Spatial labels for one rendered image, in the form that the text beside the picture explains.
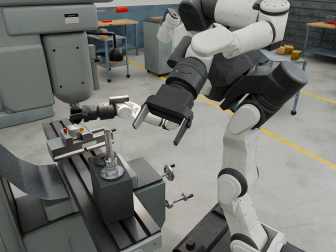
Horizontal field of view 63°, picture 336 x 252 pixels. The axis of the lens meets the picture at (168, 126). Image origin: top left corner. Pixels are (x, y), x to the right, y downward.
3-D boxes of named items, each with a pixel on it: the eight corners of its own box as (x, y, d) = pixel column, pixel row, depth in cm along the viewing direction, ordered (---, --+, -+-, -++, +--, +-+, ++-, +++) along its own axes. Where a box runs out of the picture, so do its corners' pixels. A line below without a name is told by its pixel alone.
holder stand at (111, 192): (118, 183, 130) (115, 147, 120) (135, 215, 112) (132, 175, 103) (93, 191, 125) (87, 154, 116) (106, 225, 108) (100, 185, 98)
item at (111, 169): (104, 175, 104) (102, 163, 101) (107, 167, 108) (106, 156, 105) (116, 176, 103) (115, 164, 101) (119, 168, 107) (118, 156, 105)
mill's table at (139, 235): (77, 124, 201) (75, 114, 198) (164, 247, 108) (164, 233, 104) (43, 132, 190) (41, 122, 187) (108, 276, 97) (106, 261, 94)
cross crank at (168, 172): (169, 173, 195) (169, 159, 190) (178, 182, 186) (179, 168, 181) (150, 180, 188) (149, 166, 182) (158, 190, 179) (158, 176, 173)
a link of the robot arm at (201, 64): (199, 98, 74) (215, 68, 79) (206, 74, 65) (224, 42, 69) (162, 80, 76) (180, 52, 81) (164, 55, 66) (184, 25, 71)
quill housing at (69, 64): (85, 89, 143) (76, 24, 128) (99, 102, 127) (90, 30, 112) (47, 96, 134) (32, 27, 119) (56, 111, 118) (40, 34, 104)
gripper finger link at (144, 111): (137, 131, 65) (149, 111, 68) (134, 124, 63) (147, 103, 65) (131, 129, 66) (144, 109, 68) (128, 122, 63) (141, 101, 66)
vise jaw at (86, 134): (85, 129, 163) (84, 123, 161) (93, 137, 154) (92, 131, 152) (75, 131, 160) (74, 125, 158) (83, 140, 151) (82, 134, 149)
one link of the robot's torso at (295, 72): (314, 78, 96) (277, 45, 100) (302, 88, 88) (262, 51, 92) (262, 125, 116) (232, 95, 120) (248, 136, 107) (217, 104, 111)
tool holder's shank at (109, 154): (104, 160, 101) (101, 133, 96) (107, 155, 104) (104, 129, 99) (113, 160, 101) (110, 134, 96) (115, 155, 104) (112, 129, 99)
